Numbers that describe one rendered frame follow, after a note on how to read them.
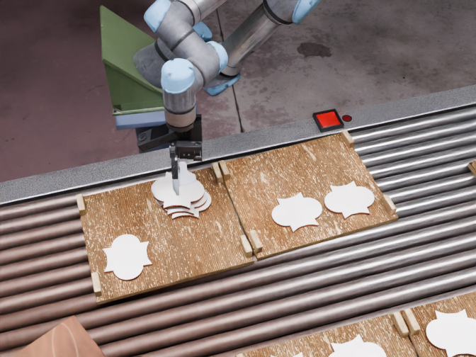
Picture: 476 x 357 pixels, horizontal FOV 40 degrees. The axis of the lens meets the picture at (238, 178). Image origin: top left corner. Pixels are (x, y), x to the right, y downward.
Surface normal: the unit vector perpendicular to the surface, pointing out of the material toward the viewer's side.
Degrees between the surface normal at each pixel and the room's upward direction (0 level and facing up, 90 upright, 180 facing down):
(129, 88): 90
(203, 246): 0
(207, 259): 0
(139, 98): 90
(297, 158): 0
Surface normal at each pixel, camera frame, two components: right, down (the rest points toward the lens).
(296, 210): 0.00, -0.66
